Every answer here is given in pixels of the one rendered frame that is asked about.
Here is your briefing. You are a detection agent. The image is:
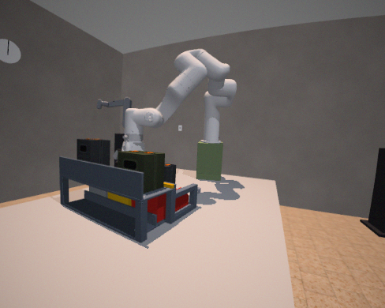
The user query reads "orange flat bar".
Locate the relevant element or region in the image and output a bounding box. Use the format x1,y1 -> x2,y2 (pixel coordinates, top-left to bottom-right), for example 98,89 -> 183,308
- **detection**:
164,182 -> 174,189

